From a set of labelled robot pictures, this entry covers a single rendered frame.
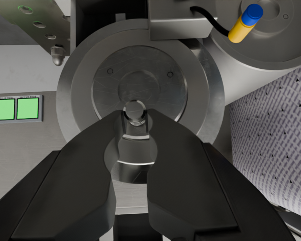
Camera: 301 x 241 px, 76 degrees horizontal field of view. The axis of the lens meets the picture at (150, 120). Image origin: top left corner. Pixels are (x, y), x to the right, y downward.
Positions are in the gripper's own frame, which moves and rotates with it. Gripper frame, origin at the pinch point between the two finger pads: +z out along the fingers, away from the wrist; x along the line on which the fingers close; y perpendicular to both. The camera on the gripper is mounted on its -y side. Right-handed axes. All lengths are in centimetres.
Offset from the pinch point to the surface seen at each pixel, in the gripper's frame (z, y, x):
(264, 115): 13.2, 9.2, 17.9
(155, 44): 6.6, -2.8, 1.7
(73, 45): 8.4, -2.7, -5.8
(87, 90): 4.2, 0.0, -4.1
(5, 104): 34, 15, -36
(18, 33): 226, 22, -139
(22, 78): 216, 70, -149
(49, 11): 32.2, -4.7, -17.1
